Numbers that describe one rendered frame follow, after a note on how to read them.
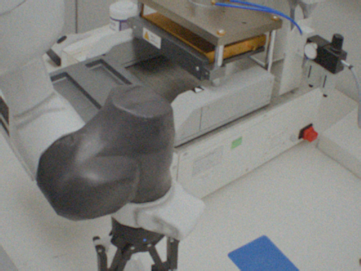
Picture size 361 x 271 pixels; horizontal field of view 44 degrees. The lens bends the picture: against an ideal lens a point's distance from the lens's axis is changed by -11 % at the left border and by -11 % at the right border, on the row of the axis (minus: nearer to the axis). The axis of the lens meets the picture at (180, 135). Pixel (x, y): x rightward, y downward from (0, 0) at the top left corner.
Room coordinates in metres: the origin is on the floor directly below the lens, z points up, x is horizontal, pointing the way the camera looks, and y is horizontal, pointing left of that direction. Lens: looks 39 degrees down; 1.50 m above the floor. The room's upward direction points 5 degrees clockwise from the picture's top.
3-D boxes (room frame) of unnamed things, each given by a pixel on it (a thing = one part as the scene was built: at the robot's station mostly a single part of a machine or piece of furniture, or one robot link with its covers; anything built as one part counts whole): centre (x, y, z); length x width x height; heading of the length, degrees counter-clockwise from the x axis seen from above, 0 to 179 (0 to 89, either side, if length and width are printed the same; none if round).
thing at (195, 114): (0.77, -0.06, 0.96); 0.26 x 0.05 x 0.07; 131
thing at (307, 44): (0.84, -0.27, 1.05); 0.15 x 0.05 x 0.15; 41
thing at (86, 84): (0.75, 0.17, 0.98); 0.20 x 0.17 x 0.03; 41
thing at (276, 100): (0.94, -0.06, 0.93); 0.46 x 0.35 x 0.01; 131
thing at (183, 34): (0.91, -0.03, 1.07); 0.22 x 0.17 x 0.10; 41
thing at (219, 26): (0.93, -0.07, 1.08); 0.31 x 0.24 x 0.13; 41
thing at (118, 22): (1.37, 0.21, 0.82); 0.09 x 0.09 x 0.15
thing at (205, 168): (0.90, -0.04, 0.84); 0.53 x 0.37 x 0.17; 131
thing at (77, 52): (1.19, 0.25, 0.80); 0.19 x 0.13 x 0.09; 135
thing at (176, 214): (0.44, 0.03, 1.03); 0.13 x 0.12 x 0.05; 21
